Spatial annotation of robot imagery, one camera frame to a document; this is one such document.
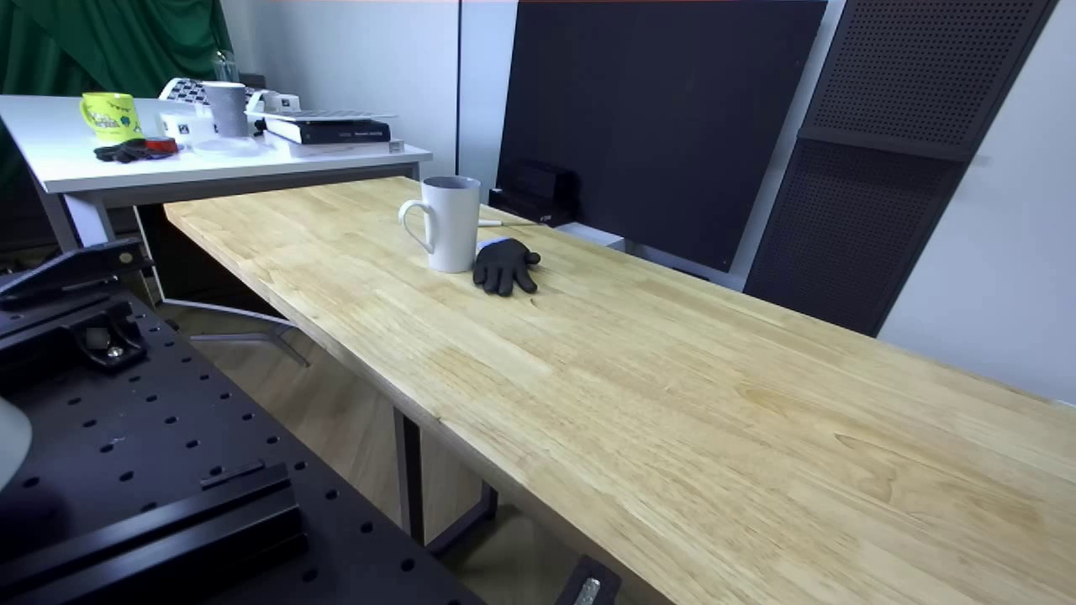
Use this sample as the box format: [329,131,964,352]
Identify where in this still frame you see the white patterned box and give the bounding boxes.
[154,74,215,147]

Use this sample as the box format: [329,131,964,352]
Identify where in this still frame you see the grey round disc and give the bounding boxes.
[0,396,33,490]

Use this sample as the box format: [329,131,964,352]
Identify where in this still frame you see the yellow-green cup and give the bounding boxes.
[77,91,144,147]

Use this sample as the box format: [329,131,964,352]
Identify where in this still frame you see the small white object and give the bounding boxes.
[247,87,304,117]

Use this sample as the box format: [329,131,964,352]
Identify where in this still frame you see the green curtain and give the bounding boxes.
[0,0,235,99]

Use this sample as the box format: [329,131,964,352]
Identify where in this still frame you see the black metal bracket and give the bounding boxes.
[71,317,153,373]

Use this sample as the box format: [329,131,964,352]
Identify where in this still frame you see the large black panel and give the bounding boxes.
[495,0,831,275]

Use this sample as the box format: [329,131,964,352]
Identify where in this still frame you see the grey mug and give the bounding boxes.
[200,77,255,141]

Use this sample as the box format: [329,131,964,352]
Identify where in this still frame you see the white book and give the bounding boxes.
[267,135,404,157]

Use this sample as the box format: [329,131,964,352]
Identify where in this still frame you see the black aluminium rail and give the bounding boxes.
[0,465,311,601]

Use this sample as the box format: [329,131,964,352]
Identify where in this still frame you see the dark perforated panel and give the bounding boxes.
[741,0,1063,340]

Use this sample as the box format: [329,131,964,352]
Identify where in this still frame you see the white ceramic mug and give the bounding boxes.
[396,172,486,280]

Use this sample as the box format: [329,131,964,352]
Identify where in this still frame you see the black work glove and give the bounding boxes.
[467,236,545,299]

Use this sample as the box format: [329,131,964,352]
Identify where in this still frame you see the checkered cover book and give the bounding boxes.
[263,113,396,147]

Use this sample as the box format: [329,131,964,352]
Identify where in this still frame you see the black table leg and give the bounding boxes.
[391,406,500,558]

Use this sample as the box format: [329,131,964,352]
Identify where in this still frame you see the white side table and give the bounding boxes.
[0,91,435,329]

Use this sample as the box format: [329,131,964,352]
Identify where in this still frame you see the black perforated breadboard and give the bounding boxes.
[0,292,486,605]

